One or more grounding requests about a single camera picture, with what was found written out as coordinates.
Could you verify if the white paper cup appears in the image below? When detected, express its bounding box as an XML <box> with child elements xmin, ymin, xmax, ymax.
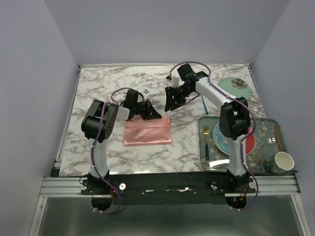
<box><xmin>274</xmin><ymin>151</ymin><xmax>295</xmax><ymax>171</ymax></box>

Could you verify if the green floral serving tray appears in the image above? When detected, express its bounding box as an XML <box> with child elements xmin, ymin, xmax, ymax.
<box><xmin>198</xmin><ymin>116</ymin><xmax>298</xmax><ymax>175</ymax></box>

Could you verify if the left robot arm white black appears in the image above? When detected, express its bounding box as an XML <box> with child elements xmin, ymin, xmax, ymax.
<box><xmin>81</xmin><ymin>88</ymin><xmax>162</xmax><ymax>194</ymax></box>

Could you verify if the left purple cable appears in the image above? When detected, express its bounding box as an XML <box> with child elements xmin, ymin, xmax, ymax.
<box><xmin>90</xmin><ymin>87</ymin><xmax>131</xmax><ymax>214</ymax></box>

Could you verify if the aluminium frame rail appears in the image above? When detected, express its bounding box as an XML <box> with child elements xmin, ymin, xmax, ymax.
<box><xmin>39</xmin><ymin>175</ymin><xmax>301</xmax><ymax>198</ymax></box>

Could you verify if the mint green floral plate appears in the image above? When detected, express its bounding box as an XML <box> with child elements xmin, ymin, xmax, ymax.
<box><xmin>218</xmin><ymin>77</ymin><xmax>251</xmax><ymax>100</ymax></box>

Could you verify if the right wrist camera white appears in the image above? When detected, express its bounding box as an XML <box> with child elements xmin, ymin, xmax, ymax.
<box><xmin>166</xmin><ymin>75</ymin><xmax>180</xmax><ymax>87</ymax></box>

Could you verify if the wooden handled knife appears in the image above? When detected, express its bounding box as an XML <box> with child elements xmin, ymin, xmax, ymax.
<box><xmin>274</xmin><ymin>125</ymin><xmax>284</xmax><ymax>151</ymax></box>

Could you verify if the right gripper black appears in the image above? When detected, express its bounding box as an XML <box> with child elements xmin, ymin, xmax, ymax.
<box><xmin>164</xmin><ymin>85</ymin><xmax>193</xmax><ymax>113</ymax></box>

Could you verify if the silver spoon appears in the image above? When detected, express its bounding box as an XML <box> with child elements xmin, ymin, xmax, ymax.
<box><xmin>260</xmin><ymin>137</ymin><xmax>277</xmax><ymax>148</ymax></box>

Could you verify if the red and teal plate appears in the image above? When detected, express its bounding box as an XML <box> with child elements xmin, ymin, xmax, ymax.
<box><xmin>213</xmin><ymin>123</ymin><xmax>255</xmax><ymax>155</ymax></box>

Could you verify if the blue handled utensil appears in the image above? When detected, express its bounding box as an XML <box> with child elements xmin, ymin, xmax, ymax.
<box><xmin>201</xmin><ymin>96</ymin><xmax>209</xmax><ymax>116</ymax></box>

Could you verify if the pink cloth napkin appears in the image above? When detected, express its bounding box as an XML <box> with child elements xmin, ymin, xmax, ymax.
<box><xmin>124</xmin><ymin>114</ymin><xmax>172</xmax><ymax>146</ymax></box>

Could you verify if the gold fork green handle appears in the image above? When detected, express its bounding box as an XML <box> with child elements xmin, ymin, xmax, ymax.
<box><xmin>204</xmin><ymin>125</ymin><xmax>209</xmax><ymax>161</ymax></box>

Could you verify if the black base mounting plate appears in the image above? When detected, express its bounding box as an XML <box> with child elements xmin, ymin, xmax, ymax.
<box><xmin>81</xmin><ymin>172</ymin><xmax>255</xmax><ymax>206</ymax></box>

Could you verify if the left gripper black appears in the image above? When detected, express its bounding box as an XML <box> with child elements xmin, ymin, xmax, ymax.
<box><xmin>133</xmin><ymin>99</ymin><xmax>161</xmax><ymax>120</ymax></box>

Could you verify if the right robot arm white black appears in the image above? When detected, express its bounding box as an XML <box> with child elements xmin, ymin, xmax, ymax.
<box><xmin>164</xmin><ymin>61</ymin><xmax>253</xmax><ymax>193</ymax></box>

